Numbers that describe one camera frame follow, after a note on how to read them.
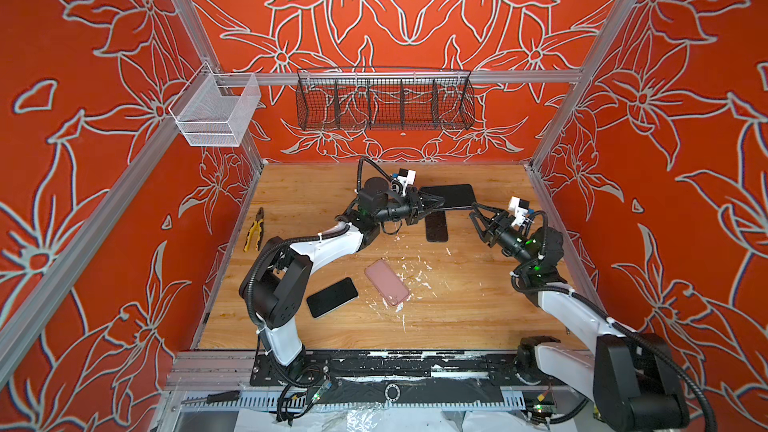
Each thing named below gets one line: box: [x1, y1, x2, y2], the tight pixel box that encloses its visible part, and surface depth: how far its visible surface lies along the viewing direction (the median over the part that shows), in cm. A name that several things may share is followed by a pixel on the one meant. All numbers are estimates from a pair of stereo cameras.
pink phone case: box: [364, 258, 411, 306], surface depth 90 cm
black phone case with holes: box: [420, 184, 477, 207], surface depth 77 cm
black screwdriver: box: [181, 390, 241, 404], surface depth 71 cm
